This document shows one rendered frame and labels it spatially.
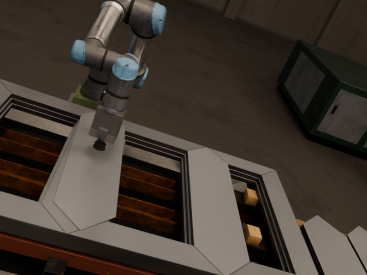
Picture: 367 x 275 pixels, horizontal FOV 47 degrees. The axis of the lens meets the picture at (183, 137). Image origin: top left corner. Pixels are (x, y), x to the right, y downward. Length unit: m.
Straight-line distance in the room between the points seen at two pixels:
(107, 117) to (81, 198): 0.27
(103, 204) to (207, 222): 0.34
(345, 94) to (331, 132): 0.49
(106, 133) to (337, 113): 4.06
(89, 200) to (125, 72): 0.39
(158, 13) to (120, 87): 0.49
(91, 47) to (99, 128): 0.26
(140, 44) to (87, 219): 0.88
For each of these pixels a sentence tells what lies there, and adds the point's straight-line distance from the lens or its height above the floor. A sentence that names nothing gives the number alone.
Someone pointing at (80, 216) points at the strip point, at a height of 0.87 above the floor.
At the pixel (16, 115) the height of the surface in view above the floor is 0.68.
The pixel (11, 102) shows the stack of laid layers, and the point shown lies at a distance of 1.73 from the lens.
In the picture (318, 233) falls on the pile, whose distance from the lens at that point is 1.70.
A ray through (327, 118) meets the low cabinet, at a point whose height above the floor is 0.35.
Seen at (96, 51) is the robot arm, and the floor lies 1.19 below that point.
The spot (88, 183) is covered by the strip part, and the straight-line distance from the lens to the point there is 1.34.
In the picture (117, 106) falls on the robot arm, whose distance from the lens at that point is 1.33.
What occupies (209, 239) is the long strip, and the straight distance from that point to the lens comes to 1.32.
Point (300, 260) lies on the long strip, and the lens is 1.47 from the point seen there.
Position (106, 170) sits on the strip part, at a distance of 1.42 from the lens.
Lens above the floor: 1.64
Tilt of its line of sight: 25 degrees down
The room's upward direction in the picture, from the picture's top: 24 degrees clockwise
